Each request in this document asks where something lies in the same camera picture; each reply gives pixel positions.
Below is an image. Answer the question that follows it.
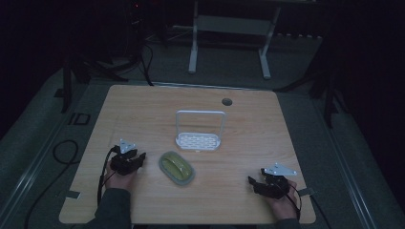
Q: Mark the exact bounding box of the black hanging cable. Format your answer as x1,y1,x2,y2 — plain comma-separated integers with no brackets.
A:
139,41,155,87

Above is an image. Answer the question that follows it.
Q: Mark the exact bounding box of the white drain rack with handle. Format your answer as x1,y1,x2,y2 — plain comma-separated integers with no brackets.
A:
174,109,227,152

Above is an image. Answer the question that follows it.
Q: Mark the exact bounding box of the white metal stand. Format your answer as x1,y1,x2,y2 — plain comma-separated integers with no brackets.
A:
187,0,283,81

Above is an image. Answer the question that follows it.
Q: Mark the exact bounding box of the green soap bar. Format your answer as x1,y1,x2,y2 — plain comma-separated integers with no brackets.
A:
160,152,193,180

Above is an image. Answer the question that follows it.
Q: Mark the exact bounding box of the grey tape piece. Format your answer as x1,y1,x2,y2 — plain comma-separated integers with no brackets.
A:
297,187,315,198

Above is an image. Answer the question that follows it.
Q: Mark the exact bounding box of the black looped floor cable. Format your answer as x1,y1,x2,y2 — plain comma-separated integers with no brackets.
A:
23,138,81,229

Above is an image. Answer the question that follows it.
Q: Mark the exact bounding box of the black tripod stand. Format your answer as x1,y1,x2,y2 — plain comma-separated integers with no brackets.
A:
275,52,350,129
59,52,129,115

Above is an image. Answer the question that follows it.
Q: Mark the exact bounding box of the person's left hand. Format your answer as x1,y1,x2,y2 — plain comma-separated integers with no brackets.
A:
104,160,139,194

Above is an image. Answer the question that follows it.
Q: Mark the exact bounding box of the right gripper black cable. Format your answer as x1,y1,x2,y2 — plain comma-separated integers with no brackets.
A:
284,182,303,221

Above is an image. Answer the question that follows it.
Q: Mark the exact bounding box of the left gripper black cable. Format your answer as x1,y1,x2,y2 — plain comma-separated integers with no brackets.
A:
96,145,120,206

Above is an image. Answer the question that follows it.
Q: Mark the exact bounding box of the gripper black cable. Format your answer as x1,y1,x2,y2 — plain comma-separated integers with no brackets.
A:
96,145,120,206
284,182,303,221

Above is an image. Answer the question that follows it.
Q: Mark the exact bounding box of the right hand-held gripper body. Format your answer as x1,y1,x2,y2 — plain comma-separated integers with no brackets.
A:
261,162,299,200

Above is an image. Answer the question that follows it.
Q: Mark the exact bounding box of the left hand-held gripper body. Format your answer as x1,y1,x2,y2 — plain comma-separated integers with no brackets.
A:
109,138,139,177

